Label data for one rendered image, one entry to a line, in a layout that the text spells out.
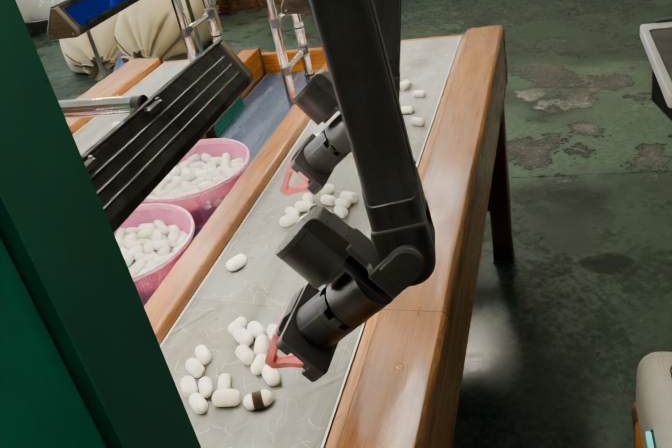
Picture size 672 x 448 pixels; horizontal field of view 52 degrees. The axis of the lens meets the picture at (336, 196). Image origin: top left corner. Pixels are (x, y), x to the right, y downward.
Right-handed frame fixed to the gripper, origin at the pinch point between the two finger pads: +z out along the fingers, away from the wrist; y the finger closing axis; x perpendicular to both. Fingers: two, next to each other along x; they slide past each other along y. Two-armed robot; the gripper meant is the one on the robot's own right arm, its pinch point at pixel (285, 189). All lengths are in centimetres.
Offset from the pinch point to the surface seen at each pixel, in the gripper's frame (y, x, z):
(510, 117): -201, 76, 36
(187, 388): 39.8, 4.3, 5.2
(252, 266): 10.9, 3.9, 8.6
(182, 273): 16.4, -4.2, 14.6
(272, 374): 36.2, 11.1, -3.3
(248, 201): -6.8, -2.4, 13.1
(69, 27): -30, -54, 28
